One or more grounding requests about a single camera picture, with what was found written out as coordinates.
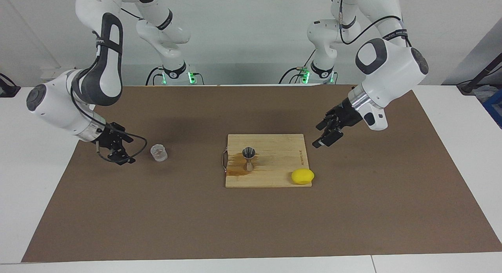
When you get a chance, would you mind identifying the bamboo cutting board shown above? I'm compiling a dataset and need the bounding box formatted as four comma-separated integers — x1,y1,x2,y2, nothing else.
225,134,313,188

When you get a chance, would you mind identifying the black tripod stand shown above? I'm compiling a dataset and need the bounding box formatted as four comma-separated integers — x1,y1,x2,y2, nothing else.
457,53,502,95

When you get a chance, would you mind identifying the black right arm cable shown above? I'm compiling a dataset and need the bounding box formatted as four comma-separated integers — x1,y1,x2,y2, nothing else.
95,124,148,164

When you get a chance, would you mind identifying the small clear glass cup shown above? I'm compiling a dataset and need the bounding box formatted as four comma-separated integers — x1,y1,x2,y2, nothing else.
151,144,168,162

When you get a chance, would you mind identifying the blue plastic crate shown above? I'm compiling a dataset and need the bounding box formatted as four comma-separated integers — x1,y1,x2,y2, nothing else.
483,89,502,129

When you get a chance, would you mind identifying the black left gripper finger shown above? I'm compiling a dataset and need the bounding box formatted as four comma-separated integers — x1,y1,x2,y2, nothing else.
313,128,344,149
316,112,338,131

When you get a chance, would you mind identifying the brown table mat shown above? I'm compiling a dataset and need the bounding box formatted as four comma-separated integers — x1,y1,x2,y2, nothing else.
22,84,502,263

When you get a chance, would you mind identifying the black base cable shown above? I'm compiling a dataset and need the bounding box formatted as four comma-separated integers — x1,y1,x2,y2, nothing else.
146,67,163,85
278,49,316,84

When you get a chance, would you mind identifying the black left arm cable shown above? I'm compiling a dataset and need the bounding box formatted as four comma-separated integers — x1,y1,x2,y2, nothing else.
331,0,412,48

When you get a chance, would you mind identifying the yellow lemon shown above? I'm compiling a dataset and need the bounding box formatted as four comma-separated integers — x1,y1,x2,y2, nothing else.
291,169,315,185

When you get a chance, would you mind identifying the black clamp mount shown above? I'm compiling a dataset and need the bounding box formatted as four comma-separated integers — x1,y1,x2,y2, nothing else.
0,73,21,98

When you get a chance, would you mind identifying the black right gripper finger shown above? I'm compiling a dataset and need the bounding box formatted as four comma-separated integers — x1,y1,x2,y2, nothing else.
108,147,136,166
116,126,134,143

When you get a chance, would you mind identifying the steel double jigger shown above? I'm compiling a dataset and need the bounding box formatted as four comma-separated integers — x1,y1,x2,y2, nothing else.
242,147,257,172

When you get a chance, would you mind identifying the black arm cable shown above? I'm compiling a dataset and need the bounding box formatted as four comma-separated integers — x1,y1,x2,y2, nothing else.
331,0,412,48
95,124,148,164

